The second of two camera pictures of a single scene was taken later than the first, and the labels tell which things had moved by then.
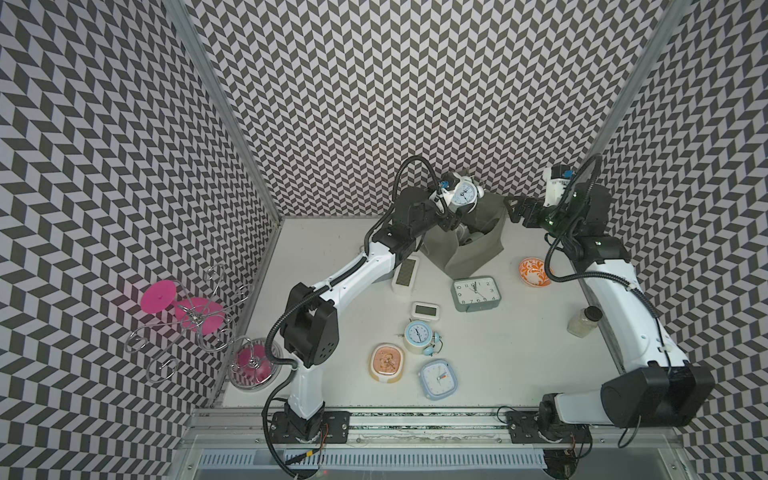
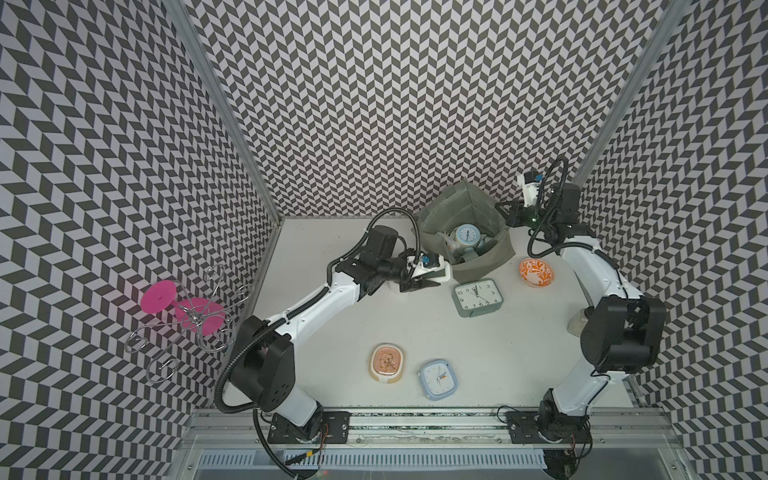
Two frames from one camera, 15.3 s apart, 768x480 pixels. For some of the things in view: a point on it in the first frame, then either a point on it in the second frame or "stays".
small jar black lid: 585,321 stays
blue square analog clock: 438,379 stays
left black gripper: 455,218 to 413,284
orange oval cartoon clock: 386,363 stays
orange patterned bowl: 532,270 stays
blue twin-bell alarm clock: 419,338 to 467,235
